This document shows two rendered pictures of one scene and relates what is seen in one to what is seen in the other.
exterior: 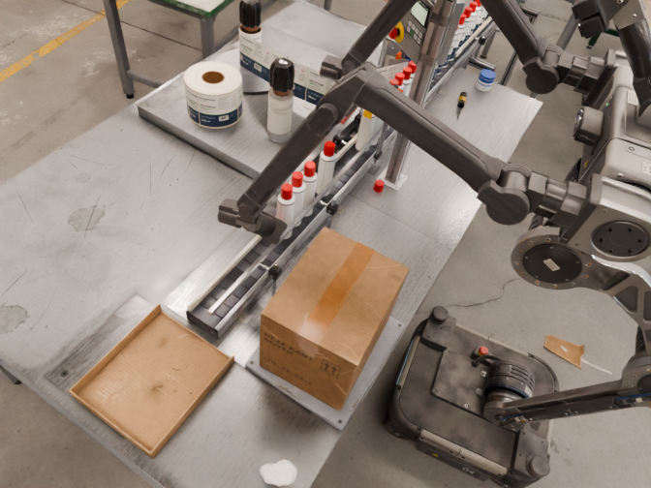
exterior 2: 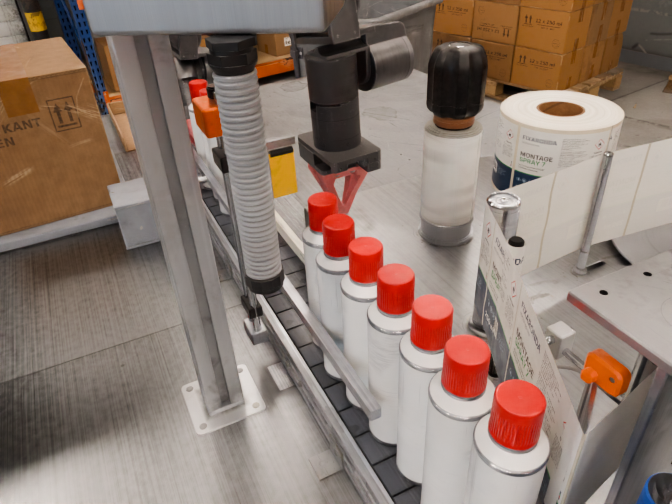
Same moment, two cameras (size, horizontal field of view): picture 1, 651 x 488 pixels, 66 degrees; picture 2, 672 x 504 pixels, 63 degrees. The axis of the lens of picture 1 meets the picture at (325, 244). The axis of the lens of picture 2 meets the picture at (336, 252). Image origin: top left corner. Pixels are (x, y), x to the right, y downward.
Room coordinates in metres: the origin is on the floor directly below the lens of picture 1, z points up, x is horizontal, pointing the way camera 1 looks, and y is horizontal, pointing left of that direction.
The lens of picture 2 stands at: (1.81, -0.45, 1.37)
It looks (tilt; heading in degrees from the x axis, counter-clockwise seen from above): 34 degrees down; 132
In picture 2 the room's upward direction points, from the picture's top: 3 degrees counter-clockwise
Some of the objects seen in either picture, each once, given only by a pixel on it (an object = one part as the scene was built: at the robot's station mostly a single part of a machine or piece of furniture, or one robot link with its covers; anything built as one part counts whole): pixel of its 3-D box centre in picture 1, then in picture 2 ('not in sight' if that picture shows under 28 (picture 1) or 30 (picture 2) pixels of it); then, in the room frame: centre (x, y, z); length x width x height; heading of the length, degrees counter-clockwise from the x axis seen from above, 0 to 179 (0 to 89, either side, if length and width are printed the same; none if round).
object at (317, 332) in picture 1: (331, 318); (30, 129); (0.65, -0.05, 0.99); 0.30 x 0.24 x 0.27; 160
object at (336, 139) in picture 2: not in sight; (336, 127); (1.40, 0.02, 1.13); 0.10 x 0.07 x 0.07; 157
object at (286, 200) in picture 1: (285, 211); (207, 136); (0.98, 0.13, 0.98); 0.05 x 0.05 x 0.20
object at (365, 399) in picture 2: (323, 193); (215, 186); (1.11, 0.04, 0.96); 1.07 x 0.01 x 0.01; 156
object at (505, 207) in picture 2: not in sight; (494, 267); (1.59, 0.07, 0.97); 0.05 x 0.05 x 0.19
